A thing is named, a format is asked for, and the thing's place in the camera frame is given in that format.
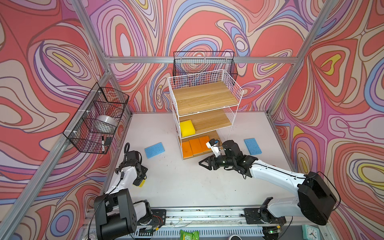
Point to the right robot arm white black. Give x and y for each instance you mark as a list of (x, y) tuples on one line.
[(313, 196)]

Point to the black wire basket back wall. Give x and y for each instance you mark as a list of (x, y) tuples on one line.
[(194, 62)]

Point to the yellow sponge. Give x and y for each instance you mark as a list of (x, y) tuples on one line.
[(187, 128), (141, 183)]

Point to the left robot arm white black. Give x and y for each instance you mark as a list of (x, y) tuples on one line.
[(116, 214)]

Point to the blue sponge right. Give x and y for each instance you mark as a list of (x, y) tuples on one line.
[(253, 146)]

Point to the orange sponge with pale back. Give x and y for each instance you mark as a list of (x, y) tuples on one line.
[(187, 150)]

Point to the green snack packet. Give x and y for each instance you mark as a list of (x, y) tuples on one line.
[(185, 235)]

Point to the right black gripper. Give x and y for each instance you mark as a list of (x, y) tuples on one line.
[(209, 159)]

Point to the white wire wooden shelf rack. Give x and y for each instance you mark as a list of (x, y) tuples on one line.
[(210, 100)]

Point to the blue sponge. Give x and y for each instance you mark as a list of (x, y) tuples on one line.
[(253, 146), (154, 150)]

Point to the blue sponge left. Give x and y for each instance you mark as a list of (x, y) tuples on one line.
[(154, 150)]

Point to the black wire basket wall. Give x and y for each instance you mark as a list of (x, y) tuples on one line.
[(81, 131), (194, 62)]

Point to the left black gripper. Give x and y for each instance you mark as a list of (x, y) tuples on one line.
[(143, 169)]

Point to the black marker pen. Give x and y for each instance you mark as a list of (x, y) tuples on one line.
[(103, 145)]

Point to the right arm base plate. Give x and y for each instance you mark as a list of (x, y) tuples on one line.
[(256, 216)]

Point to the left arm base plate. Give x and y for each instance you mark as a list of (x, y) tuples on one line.
[(156, 219)]

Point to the teal alarm clock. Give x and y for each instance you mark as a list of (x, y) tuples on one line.
[(311, 233)]

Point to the black wire basket left wall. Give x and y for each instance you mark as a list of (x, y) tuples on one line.
[(81, 131)]

